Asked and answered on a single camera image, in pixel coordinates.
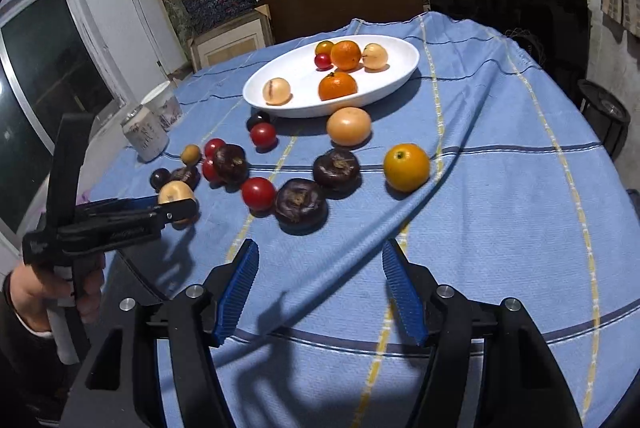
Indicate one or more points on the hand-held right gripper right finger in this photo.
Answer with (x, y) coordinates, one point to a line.
(405, 298)

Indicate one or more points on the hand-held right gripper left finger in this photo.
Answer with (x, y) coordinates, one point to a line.
(235, 298)

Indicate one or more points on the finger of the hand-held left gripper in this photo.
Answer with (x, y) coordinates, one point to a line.
(135, 203)
(130, 233)

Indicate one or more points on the small dark plum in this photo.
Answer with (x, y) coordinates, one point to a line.
(160, 178)
(257, 118)

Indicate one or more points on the pale beige round fruit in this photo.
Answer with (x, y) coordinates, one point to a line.
(175, 193)
(375, 56)
(276, 91)

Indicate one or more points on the dark purple mangosteen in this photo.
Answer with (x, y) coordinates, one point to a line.
(300, 206)
(185, 176)
(230, 163)
(336, 168)

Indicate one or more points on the small yellow round fruit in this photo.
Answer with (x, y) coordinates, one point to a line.
(190, 153)

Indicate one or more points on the red cherry tomato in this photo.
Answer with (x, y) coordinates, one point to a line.
(322, 61)
(215, 146)
(258, 194)
(263, 134)
(208, 170)

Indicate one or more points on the yellow orange citrus fruit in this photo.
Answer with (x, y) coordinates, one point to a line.
(406, 167)

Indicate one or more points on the pale orange round fruit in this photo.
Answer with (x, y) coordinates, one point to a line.
(349, 126)

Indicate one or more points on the white oval plate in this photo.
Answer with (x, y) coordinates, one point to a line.
(300, 73)

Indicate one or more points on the person's left forearm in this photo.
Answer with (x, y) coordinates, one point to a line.
(25, 358)

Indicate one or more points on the person's left hand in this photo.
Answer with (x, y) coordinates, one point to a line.
(30, 288)

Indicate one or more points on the white paper cup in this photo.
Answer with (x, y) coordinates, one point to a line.
(165, 105)
(145, 138)

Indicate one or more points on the blue striped tablecloth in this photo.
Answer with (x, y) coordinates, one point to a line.
(475, 233)

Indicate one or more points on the cardboard box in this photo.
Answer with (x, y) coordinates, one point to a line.
(230, 40)

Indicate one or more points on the tangerine with green stem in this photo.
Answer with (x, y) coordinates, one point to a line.
(338, 86)

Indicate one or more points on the yellow cherry tomato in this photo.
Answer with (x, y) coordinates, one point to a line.
(325, 46)

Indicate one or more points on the orange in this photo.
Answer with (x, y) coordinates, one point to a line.
(346, 54)

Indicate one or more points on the black round bin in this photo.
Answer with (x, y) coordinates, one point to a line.
(602, 113)

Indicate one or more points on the brown board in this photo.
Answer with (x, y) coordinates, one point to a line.
(345, 3)

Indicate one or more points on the black panel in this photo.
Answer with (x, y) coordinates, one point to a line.
(505, 3)

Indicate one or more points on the window with white frame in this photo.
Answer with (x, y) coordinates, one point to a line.
(45, 73)

